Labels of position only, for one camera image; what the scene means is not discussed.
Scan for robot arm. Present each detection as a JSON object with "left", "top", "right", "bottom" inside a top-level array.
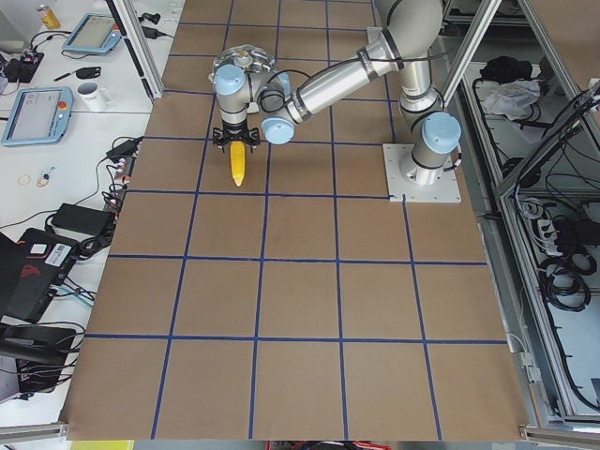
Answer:
[{"left": 210, "top": 0, "right": 461, "bottom": 186}]

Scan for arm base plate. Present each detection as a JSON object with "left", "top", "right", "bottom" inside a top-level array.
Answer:
[{"left": 382, "top": 143, "right": 462, "bottom": 203}]

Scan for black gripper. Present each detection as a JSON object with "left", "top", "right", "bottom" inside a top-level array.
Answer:
[{"left": 212, "top": 122, "right": 260, "bottom": 154}]

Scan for yellow corn cob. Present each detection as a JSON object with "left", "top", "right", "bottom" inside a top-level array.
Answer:
[{"left": 230, "top": 142, "right": 246, "bottom": 187}]

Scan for lower teach pendant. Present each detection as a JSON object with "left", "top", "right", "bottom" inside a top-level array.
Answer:
[{"left": 1, "top": 87, "right": 74, "bottom": 146}]

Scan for teach pendant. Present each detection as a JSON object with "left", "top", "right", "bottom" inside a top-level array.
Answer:
[
  {"left": 63, "top": 13, "right": 122, "bottom": 55},
  {"left": 1, "top": 87, "right": 74, "bottom": 146}
]

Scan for crumpled white cloth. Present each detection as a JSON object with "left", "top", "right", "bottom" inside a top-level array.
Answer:
[{"left": 482, "top": 80, "right": 541, "bottom": 121}]

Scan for glass pot lid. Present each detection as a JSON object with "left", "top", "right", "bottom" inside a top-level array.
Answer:
[{"left": 212, "top": 44, "right": 277, "bottom": 73}]

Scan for black cloth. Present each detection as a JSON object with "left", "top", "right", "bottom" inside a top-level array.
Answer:
[{"left": 480, "top": 55, "right": 533, "bottom": 84}]

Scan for yellow drink can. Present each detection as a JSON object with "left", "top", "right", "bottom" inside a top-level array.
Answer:
[{"left": 37, "top": 5, "right": 61, "bottom": 30}]

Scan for white mug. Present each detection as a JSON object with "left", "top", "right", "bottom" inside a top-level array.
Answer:
[{"left": 77, "top": 82, "right": 113, "bottom": 113}]

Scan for power strip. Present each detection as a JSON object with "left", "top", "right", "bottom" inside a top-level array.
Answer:
[{"left": 102, "top": 156, "right": 137, "bottom": 215}]

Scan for pale green electric pot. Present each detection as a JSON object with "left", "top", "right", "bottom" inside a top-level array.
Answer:
[{"left": 209, "top": 44, "right": 277, "bottom": 113}]

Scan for coiled black cables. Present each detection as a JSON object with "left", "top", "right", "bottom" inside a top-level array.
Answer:
[{"left": 536, "top": 252, "right": 594, "bottom": 313}]

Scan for black laptop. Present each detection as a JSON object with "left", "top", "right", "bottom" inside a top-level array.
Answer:
[{"left": 6, "top": 228, "right": 80, "bottom": 323}]

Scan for upper teach pendant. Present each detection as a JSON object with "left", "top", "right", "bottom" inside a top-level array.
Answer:
[{"left": 63, "top": 13, "right": 122, "bottom": 55}]

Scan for black power brick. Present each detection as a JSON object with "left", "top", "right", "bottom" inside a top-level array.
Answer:
[{"left": 51, "top": 203, "right": 114, "bottom": 235}]

